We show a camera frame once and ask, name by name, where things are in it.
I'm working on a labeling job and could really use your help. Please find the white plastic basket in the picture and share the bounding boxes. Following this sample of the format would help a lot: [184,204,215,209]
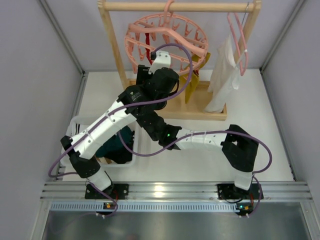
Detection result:
[65,115,140,168]

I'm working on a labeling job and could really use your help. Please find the aluminium mounting rail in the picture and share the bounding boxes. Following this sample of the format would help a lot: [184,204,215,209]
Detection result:
[40,181,313,215]

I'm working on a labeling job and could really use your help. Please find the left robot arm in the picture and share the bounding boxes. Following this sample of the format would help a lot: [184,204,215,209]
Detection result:
[60,67,180,195]

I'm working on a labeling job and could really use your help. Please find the green christmas patterned sock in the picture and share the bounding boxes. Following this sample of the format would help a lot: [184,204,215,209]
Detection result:
[95,126,134,158]

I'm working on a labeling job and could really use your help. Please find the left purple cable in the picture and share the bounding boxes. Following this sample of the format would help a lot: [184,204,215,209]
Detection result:
[47,43,193,178]

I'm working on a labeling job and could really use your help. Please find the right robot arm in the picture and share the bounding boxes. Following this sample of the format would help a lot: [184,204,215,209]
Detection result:
[136,112,259,195]

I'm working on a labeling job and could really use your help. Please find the wooden clothes rack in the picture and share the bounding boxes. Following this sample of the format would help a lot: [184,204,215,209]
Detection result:
[97,0,261,121]

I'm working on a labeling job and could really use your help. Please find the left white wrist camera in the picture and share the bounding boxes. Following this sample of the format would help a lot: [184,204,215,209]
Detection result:
[148,50,171,75]

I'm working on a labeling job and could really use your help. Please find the pink round clip hanger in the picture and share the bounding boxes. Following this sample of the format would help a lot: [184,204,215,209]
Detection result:
[124,0,209,74]

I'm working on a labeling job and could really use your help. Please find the pink wire clothes hanger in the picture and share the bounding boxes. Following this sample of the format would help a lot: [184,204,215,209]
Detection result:
[227,12,249,77]

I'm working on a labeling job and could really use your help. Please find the white hanging cloth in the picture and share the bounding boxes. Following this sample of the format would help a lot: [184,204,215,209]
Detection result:
[204,35,240,113]

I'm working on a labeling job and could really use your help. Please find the red sock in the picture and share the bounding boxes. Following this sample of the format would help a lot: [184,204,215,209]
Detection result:
[144,32,154,65]

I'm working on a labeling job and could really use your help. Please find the black clothes in basket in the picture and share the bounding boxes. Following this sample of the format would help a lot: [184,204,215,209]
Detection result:
[103,148,132,165]

